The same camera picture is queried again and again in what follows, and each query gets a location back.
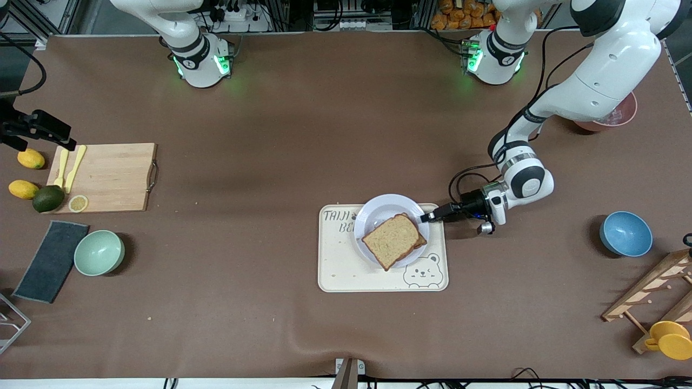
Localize yellow lemon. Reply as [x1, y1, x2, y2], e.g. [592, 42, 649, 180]
[8, 180, 40, 200]
[17, 149, 45, 170]

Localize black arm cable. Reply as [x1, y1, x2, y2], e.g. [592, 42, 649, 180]
[449, 162, 506, 205]
[0, 32, 46, 98]

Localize yellow plastic knife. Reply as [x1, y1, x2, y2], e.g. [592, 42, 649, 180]
[64, 145, 87, 194]

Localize white power strip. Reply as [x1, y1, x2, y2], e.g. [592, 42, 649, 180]
[224, 8, 271, 32]

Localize pink bowl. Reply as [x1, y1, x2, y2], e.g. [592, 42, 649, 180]
[573, 92, 638, 132]

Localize wooden drying rack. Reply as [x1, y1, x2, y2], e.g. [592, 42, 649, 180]
[602, 250, 692, 354]

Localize yellow cup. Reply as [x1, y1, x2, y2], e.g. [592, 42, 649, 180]
[644, 321, 692, 361]

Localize green lime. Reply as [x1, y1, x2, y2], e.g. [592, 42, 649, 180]
[32, 185, 65, 213]

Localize cream bear print tray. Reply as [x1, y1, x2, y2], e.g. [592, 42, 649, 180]
[318, 203, 449, 293]

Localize yellow plastic fork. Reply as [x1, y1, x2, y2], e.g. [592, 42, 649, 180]
[54, 149, 69, 189]

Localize wooden cutting board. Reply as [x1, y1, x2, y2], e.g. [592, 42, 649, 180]
[48, 143, 159, 214]

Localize plain bread slice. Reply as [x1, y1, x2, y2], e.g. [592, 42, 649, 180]
[361, 214, 421, 271]

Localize pale lavender round plate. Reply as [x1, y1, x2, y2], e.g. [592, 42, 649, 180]
[354, 194, 430, 269]

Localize pale green bowl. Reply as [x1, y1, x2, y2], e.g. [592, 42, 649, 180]
[74, 230, 125, 277]

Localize dark grey cloth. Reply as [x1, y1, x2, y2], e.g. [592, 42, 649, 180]
[12, 220, 90, 304]

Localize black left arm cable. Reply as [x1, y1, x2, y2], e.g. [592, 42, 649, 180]
[449, 162, 506, 205]

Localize orange snack packages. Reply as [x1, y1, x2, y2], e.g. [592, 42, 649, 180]
[431, 0, 501, 30]

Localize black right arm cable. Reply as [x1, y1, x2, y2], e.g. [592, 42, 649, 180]
[0, 32, 46, 98]

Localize metal wire rack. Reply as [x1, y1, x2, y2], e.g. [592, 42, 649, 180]
[0, 292, 31, 354]

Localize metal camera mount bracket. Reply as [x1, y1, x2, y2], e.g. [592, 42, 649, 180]
[331, 358, 366, 389]

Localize blue bowl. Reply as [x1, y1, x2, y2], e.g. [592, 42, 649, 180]
[599, 211, 654, 257]

